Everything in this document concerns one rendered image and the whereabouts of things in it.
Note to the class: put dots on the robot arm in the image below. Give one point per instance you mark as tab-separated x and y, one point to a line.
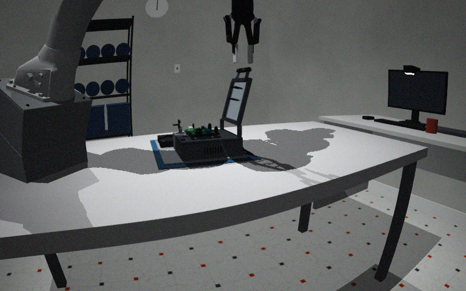
50	76

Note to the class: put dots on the green circuit board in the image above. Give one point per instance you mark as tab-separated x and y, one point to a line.
196	131

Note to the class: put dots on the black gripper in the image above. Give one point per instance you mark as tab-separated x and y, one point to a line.
242	14

